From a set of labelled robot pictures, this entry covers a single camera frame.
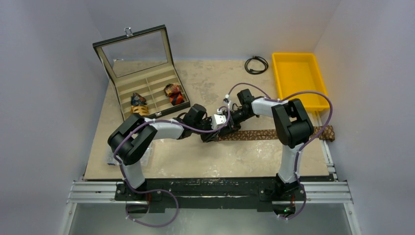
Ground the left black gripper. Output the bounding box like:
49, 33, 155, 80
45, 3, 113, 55
192, 116, 219, 142

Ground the brown floral tie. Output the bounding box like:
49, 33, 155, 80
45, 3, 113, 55
217, 125, 335, 142

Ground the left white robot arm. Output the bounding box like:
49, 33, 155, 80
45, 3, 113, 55
107, 104, 231, 200

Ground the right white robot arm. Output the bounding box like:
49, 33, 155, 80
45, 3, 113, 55
218, 89, 314, 199

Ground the orange navy rolled tie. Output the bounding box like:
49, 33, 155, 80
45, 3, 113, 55
169, 92, 185, 106

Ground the multicolour patterned rolled tie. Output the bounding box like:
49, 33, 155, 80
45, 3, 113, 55
164, 84, 181, 97

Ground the yellow patterned rolled tie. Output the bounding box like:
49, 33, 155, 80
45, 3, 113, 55
130, 105, 150, 117

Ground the clear plastic screw box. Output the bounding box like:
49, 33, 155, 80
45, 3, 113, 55
104, 144, 153, 166

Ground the dark floral rolled tie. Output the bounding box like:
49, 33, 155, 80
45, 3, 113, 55
130, 93, 147, 106

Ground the yellow plastic tray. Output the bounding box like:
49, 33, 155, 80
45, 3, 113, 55
272, 52, 328, 99

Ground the black tie display box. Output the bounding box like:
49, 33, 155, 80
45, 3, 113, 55
92, 24, 191, 119

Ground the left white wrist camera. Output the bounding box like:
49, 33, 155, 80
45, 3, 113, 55
211, 109, 228, 130

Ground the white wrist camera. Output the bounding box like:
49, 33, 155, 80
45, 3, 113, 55
223, 94, 239, 111
211, 109, 228, 130

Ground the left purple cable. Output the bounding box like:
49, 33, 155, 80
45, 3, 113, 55
113, 105, 231, 228

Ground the purple cable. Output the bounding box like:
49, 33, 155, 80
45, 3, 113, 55
113, 105, 231, 228
225, 82, 335, 221

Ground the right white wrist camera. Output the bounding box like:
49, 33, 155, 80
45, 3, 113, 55
223, 94, 239, 111

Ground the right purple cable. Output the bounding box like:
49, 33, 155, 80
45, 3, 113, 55
225, 82, 335, 221

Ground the black coiled cable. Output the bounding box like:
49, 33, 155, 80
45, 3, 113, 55
244, 56, 269, 75

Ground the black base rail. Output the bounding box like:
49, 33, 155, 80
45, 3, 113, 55
115, 176, 305, 215

